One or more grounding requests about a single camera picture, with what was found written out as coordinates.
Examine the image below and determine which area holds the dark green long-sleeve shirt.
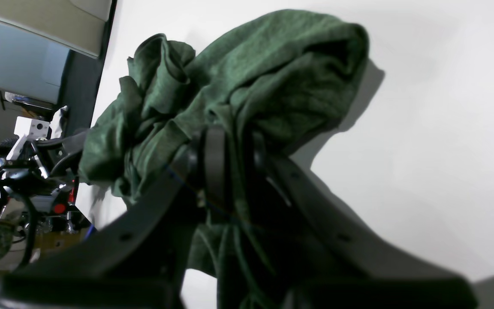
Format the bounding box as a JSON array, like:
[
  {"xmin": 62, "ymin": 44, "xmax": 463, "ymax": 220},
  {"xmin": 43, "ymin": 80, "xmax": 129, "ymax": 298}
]
[{"xmin": 78, "ymin": 9, "xmax": 369, "ymax": 309}]

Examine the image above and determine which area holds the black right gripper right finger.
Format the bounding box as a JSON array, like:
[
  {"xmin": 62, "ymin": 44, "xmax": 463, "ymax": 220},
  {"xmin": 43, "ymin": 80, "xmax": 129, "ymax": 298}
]
[{"xmin": 247, "ymin": 130, "xmax": 478, "ymax": 309}]

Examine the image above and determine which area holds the beige plastic bin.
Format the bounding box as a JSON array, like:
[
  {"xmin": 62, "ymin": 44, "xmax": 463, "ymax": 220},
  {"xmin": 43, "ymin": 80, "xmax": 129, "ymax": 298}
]
[{"xmin": 0, "ymin": 0, "xmax": 114, "ymax": 103}]

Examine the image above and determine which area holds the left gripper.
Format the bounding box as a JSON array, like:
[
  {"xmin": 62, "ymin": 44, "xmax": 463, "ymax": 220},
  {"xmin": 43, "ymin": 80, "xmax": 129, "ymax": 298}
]
[{"xmin": 0, "ymin": 129, "xmax": 89, "ymax": 196}]

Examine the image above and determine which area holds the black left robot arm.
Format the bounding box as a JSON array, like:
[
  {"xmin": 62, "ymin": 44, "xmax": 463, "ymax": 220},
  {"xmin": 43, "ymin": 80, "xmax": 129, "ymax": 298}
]
[{"xmin": 0, "ymin": 130, "xmax": 89, "ymax": 271}]

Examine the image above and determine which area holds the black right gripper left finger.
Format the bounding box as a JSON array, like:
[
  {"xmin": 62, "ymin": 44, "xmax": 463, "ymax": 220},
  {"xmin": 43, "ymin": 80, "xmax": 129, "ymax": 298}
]
[{"xmin": 0, "ymin": 127, "xmax": 227, "ymax": 309}]

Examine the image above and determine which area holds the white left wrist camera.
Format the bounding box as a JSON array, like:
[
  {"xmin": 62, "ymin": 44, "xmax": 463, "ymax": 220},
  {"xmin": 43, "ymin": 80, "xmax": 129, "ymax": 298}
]
[{"xmin": 5, "ymin": 117, "xmax": 50, "ymax": 161}]

